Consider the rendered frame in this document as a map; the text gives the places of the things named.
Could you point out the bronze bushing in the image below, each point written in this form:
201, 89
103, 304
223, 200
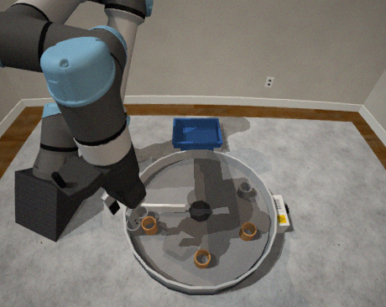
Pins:
251, 227
145, 222
202, 252

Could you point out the blue square crate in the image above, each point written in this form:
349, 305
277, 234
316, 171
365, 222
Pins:
196, 133

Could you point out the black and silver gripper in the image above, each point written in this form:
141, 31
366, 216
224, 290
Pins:
115, 169

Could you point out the grey round turntable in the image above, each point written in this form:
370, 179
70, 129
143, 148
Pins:
206, 182

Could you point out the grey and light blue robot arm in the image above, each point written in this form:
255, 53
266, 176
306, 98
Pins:
82, 75

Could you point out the grey metal bushing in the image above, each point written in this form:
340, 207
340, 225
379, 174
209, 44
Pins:
143, 209
135, 232
246, 186

